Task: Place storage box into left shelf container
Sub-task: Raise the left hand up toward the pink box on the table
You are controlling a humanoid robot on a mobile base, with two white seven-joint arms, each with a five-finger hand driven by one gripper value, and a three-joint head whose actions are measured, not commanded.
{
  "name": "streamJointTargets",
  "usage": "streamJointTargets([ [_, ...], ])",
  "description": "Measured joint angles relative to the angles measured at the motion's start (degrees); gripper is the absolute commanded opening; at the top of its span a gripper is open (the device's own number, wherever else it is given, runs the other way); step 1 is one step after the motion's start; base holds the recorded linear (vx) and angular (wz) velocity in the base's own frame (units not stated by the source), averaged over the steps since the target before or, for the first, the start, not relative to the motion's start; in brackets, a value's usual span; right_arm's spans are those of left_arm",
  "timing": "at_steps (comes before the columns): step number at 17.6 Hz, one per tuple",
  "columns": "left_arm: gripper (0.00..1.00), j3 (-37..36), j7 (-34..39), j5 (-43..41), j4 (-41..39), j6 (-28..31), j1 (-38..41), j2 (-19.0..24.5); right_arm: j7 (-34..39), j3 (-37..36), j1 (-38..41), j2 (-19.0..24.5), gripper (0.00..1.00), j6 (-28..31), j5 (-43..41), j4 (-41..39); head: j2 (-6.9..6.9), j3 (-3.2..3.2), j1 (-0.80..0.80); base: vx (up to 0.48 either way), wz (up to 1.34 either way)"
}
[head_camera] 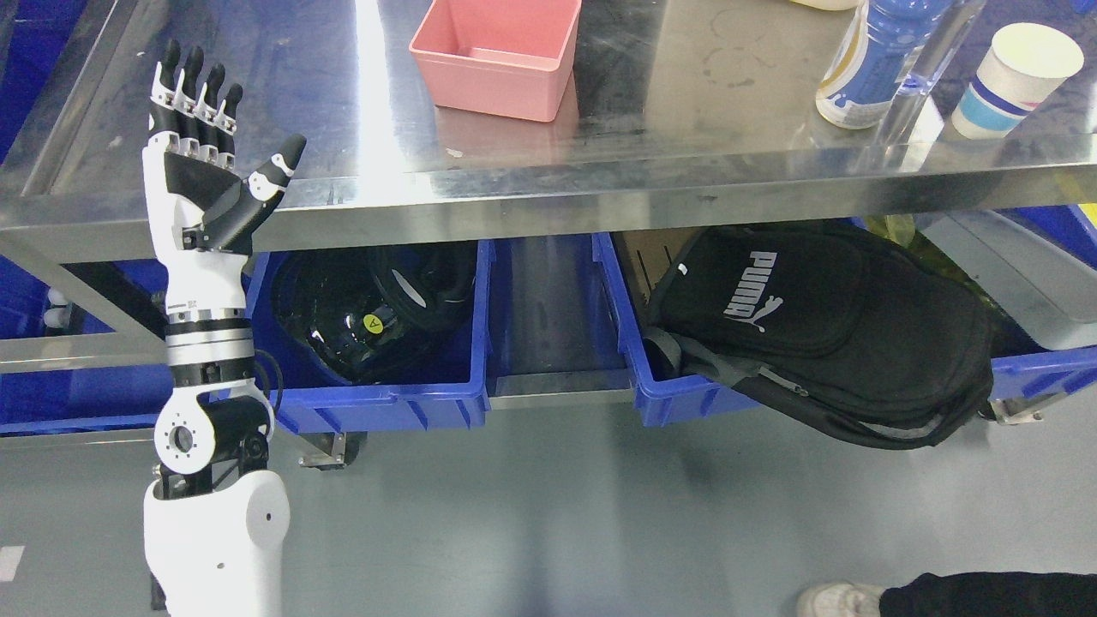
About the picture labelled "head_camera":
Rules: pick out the stainless steel table frame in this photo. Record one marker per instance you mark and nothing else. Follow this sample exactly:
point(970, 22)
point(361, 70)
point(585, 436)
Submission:
point(677, 114)

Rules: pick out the paper cup blue stripes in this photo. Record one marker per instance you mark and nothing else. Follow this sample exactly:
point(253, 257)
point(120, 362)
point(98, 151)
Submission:
point(1025, 64)

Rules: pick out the black Puma backpack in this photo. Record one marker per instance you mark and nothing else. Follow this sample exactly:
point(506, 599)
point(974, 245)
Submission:
point(831, 325)

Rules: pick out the white shoe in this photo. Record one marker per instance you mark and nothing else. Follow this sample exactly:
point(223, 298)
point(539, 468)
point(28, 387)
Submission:
point(840, 599)

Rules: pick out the black trouser leg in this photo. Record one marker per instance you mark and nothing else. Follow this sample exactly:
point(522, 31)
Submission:
point(993, 594)

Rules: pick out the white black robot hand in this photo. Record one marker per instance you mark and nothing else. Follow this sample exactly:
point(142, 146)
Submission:
point(201, 212)

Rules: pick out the grey plastic case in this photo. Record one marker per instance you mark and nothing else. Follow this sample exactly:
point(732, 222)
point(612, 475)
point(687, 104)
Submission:
point(1047, 292)

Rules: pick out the clear plastic bottle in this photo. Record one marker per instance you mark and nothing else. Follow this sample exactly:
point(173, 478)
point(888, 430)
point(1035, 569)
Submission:
point(914, 92)

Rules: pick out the blue bin with backpack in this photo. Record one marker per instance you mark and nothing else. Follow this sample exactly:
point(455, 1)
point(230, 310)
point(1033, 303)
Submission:
point(631, 264)

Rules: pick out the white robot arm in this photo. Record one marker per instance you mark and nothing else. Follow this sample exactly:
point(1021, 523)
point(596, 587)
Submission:
point(215, 518)

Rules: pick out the blue labelled plastic bottle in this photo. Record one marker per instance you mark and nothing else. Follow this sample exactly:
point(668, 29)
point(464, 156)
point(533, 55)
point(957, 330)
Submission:
point(880, 47)

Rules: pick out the pink plastic storage box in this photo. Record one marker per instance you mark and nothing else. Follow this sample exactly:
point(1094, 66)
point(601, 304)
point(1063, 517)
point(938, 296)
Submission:
point(502, 58)

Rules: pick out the blue bin with helmet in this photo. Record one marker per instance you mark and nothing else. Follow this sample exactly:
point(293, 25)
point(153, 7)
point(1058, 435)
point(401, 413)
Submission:
point(448, 391)

